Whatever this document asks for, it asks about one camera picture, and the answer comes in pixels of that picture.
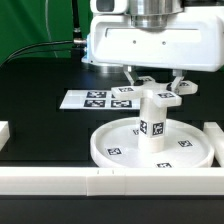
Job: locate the white right fence bar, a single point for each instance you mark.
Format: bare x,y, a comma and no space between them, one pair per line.
216,137

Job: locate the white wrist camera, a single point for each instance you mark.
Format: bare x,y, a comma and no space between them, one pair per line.
109,6

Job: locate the white round table top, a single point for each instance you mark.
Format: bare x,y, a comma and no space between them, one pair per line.
115,145

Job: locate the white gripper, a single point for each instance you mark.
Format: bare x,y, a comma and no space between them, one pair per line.
192,40

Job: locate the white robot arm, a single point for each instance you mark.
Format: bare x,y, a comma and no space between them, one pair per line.
151,14

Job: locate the white marker tag sheet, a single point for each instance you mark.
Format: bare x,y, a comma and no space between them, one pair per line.
96,100

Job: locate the white fence bar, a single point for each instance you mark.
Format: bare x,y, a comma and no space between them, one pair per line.
4,133
110,181
216,137

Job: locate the white left fence bar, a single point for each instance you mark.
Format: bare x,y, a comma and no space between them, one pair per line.
4,133

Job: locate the white cross-shaped table base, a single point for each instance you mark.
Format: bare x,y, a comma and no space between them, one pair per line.
156,91

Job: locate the white front fence bar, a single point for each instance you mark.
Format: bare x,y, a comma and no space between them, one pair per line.
110,181

